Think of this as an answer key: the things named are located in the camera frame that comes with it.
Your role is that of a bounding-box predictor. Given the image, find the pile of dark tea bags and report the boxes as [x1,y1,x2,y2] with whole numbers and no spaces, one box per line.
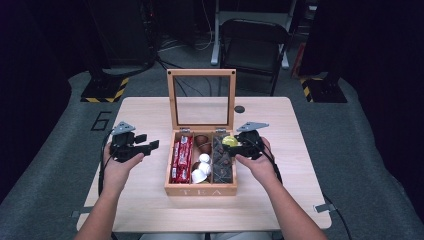
[212,134,234,184]

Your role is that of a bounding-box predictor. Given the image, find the white floor cables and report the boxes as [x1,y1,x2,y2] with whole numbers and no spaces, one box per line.
[159,19,215,53]

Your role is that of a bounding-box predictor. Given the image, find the right hand-held gripper cable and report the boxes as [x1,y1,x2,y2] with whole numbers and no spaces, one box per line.
[259,146,284,185]

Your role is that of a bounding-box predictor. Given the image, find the white metal desk frame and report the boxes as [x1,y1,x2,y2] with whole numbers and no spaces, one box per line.
[210,0,290,70]

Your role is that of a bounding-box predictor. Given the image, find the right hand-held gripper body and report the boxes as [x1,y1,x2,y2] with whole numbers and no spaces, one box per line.
[236,121,270,160]

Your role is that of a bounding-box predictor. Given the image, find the black computer tower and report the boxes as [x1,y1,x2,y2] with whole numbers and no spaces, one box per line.
[93,0,158,68]

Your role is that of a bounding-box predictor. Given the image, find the grey tape strip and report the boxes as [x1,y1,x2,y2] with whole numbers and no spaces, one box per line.
[314,203,337,214]
[70,206,94,219]

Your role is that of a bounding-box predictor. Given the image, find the black cable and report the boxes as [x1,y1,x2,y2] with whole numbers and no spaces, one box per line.
[322,194,353,240]

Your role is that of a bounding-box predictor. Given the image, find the left hand-held gripper cable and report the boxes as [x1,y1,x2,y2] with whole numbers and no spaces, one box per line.
[97,130,116,198]

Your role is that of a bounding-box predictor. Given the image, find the yellow capsule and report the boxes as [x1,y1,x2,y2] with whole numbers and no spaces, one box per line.
[221,135,239,148]

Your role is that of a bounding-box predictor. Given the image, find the black folding chair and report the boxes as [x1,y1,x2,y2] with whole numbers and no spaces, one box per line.
[218,18,292,97]

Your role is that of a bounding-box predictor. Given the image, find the black floor cables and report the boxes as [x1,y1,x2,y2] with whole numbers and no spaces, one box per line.
[155,57,214,98]

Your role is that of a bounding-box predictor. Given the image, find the black stand with striped base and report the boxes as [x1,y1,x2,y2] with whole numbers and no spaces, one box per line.
[80,0,130,104]
[299,71,348,104]

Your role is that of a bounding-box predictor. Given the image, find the wooden box with glass lid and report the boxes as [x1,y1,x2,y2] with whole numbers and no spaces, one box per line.
[164,68,238,197]

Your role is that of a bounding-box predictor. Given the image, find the person's right hand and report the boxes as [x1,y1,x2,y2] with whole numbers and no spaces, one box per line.
[235,138,279,189]

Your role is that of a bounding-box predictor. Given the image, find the red object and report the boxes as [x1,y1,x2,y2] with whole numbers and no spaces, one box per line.
[291,42,306,78]

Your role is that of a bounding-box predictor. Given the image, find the person's left hand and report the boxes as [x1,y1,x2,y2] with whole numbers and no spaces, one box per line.
[102,143,145,196]

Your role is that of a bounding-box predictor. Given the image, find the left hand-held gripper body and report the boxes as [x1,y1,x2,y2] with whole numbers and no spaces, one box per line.
[109,121,145,164]

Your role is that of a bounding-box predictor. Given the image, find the red snack packet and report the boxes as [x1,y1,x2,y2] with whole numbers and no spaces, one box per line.
[178,135,194,184]
[170,139,181,184]

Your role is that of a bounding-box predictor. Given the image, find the hand-held gripper cable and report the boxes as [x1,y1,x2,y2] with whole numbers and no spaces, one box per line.
[97,130,116,198]
[259,146,284,185]

